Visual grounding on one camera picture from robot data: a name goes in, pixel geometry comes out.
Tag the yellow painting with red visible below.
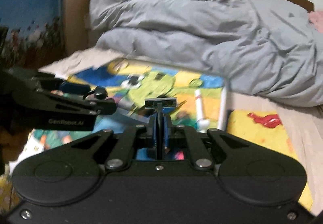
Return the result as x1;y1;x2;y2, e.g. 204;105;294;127
220;110;313;210

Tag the grey duvet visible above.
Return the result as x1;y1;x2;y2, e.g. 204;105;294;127
89;0;322;107

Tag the pink blanket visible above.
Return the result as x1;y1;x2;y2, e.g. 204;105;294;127
308;10;323;33

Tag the left hand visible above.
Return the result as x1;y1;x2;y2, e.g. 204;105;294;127
1;129;30;175

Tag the silver shallow tray box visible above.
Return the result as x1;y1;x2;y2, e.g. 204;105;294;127
60;59;229;131

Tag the white pink marker pen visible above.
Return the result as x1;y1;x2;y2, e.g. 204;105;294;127
194;89;210;133

